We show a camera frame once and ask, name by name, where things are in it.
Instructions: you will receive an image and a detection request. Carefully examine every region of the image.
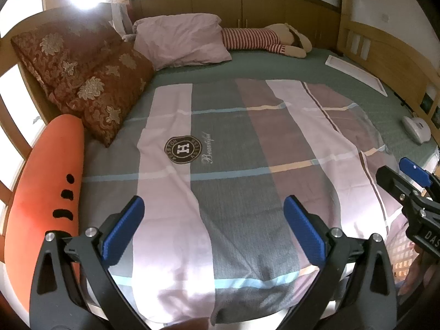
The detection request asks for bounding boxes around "striped plush dog toy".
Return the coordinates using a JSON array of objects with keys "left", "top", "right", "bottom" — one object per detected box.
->
[{"left": 221, "top": 23, "right": 312, "bottom": 59}]

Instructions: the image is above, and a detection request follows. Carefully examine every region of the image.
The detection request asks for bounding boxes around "pink pillow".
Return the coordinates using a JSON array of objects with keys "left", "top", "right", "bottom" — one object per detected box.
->
[{"left": 133, "top": 13, "right": 232, "bottom": 71}]

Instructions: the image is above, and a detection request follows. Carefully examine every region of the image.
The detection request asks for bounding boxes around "orange carrot plush pillow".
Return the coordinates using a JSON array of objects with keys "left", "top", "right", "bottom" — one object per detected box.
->
[{"left": 4, "top": 114, "right": 84, "bottom": 309}]

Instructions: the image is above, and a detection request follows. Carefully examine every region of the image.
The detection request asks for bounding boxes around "plaid pink grey blanket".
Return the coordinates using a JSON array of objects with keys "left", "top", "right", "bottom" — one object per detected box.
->
[{"left": 79, "top": 79, "right": 400, "bottom": 323}]

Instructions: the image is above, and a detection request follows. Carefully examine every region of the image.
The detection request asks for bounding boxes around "white small device pillow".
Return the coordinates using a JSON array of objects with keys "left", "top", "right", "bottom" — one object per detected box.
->
[{"left": 402, "top": 116, "right": 431, "bottom": 145}]

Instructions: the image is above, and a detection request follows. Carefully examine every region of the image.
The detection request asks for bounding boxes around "person right hand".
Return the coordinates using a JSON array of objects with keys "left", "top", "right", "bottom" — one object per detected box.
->
[{"left": 398, "top": 244, "right": 438, "bottom": 296}]

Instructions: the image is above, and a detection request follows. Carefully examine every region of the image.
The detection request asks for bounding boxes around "brown floral cushion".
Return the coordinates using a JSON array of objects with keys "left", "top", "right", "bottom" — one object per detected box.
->
[{"left": 11, "top": 16, "right": 154, "bottom": 146}]

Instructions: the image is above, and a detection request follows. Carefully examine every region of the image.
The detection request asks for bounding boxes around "white flat board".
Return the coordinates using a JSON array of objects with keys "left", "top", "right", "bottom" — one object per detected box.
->
[{"left": 325, "top": 55, "right": 388, "bottom": 97}]

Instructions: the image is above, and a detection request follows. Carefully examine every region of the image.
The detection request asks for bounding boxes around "green bed mattress sheet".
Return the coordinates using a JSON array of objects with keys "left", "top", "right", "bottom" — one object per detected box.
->
[{"left": 123, "top": 48, "right": 440, "bottom": 180}]

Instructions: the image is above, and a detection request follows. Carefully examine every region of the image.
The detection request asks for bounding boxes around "white laundry basket trash bin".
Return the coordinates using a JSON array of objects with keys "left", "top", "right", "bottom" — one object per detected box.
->
[{"left": 386, "top": 214, "right": 418, "bottom": 283}]

